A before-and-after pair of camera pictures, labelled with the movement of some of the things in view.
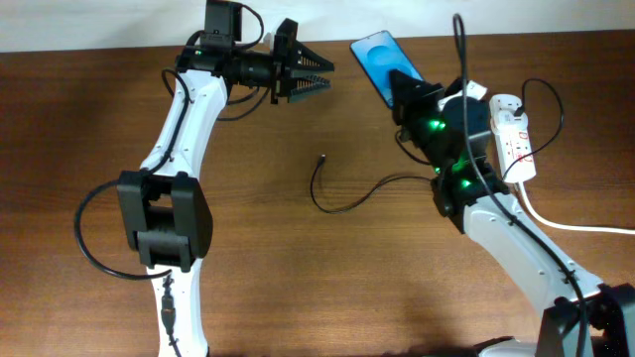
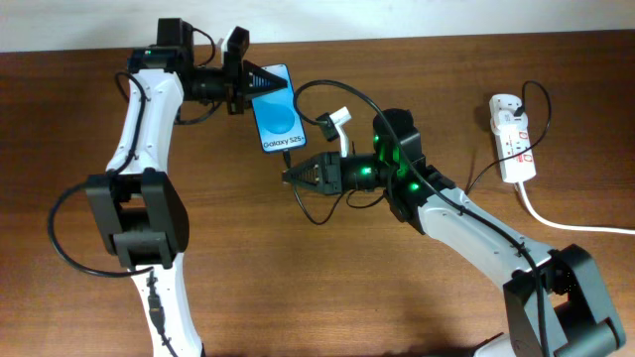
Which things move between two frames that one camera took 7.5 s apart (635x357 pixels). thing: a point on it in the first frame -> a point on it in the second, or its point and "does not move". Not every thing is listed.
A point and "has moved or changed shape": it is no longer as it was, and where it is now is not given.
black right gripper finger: (412, 98) -> (316, 179)
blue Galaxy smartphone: (380, 55) -> (278, 115)
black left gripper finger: (306, 85) -> (257, 79)
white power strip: (512, 138) does not move
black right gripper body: (424, 133) -> (359, 171)
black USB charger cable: (520, 112) has moved or changed shape
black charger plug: (519, 110) does not move
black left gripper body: (266, 68) -> (219, 83)
